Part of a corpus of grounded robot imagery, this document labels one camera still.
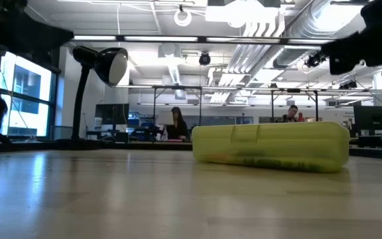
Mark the black overhead camera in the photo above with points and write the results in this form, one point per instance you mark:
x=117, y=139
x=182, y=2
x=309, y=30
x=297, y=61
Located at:
x=205, y=59

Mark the large glass window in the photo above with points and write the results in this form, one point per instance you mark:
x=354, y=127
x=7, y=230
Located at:
x=25, y=83

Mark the black desk lamp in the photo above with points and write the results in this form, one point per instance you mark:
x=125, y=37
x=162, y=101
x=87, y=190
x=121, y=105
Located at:
x=108, y=64

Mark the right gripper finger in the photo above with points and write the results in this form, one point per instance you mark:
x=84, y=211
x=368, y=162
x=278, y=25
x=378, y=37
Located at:
x=343, y=44
x=343, y=63

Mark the black aluminium table frame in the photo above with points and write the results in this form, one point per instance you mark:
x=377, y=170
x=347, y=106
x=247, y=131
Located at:
x=128, y=145

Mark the black background rig frame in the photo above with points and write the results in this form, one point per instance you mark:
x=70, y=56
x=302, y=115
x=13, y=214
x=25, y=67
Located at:
x=272, y=109

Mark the black computer monitor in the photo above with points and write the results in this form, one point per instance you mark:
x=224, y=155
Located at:
x=111, y=114
x=373, y=117

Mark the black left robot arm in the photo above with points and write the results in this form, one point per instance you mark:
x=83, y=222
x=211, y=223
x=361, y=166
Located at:
x=18, y=33

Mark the black ceiling-mounted camera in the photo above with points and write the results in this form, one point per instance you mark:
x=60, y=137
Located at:
x=315, y=59

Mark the silver ceiling air duct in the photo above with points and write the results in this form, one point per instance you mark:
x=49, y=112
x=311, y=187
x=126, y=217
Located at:
x=297, y=33

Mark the yellow translucent supply box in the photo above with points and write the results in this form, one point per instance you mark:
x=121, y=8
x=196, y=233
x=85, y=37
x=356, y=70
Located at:
x=270, y=146

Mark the overhead light bar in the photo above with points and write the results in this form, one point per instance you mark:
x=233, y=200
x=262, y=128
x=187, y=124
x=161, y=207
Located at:
x=161, y=38

